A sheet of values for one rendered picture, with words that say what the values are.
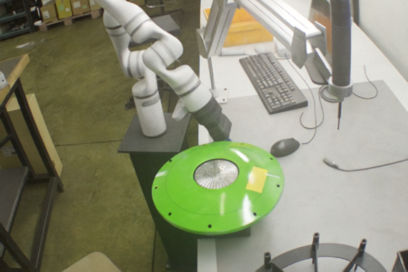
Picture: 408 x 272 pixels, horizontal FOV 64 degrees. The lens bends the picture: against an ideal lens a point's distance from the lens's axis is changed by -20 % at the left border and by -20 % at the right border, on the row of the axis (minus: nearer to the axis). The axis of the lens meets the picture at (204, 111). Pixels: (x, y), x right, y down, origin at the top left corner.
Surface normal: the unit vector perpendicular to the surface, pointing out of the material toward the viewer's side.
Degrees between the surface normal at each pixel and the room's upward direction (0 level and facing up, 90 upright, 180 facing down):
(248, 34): 94
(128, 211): 0
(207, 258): 0
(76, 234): 0
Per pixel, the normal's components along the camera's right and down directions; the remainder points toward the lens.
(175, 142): -0.13, -0.83
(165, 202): -0.47, -0.61
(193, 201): -0.26, -0.68
